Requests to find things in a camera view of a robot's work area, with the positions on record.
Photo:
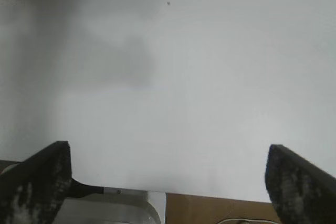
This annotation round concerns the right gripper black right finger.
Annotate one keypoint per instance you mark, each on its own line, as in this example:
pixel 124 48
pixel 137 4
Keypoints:
pixel 296 187

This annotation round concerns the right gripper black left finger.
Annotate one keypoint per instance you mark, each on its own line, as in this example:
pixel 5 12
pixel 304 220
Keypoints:
pixel 34 184

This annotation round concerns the silver metal bracket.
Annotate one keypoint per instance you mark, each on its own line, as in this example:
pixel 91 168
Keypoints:
pixel 118 205

